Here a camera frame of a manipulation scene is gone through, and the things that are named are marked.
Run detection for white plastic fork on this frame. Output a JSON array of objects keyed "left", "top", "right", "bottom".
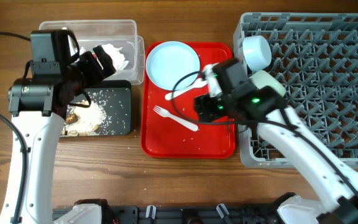
[{"left": 153, "top": 106, "right": 198, "bottom": 132}]

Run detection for food leftovers with rice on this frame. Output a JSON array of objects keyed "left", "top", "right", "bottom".
[{"left": 61, "top": 100, "right": 107, "bottom": 137}]

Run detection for mint green bowl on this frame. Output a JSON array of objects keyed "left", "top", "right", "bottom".
[{"left": 249, "top": 70, "right": 286, "bottom": 97}]

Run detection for light blue plate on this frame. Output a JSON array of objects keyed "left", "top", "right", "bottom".
[{"left": 145, "top": 41, "right": 201, "bottom": 91}]

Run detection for light blue bowl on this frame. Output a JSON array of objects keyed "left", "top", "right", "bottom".
[{"left": 242, "top": 35, "right": 272, "bottom": 72}]

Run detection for small white napkin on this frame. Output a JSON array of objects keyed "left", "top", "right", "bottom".
[{"left": 79, "top": 47, "right": 86, "bottom": 55}]

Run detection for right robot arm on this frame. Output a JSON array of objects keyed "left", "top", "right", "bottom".
[{"left": 194, "top": 87, "right": 358, "bottom": 223}]

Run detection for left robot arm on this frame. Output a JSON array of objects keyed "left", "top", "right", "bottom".
[{"left": 0, "top": 45, "right": 115, "bottom": 223}]

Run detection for black waste tray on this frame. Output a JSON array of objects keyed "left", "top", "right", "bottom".
[{"left": 72, "top": 80, "right": 132, "bottom": 136}]

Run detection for grey dishwasher rack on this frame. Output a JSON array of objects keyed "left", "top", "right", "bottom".
[{"left": 233, "top": 12, "right": 358, "bottom": 169}]

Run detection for white plastic spoon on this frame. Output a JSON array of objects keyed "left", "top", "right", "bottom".
[{"left": 165, "top": 78, "right": 207, "bottom": 101}]

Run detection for clear plastic bin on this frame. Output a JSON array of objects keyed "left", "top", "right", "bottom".
[{"left": 39, "top": 19, "right": 145, "bottom": 85}]

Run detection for red serving tray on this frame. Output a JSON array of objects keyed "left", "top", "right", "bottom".
[{"left": 140, "top": 42, "right": 236, "bottom": 159}]

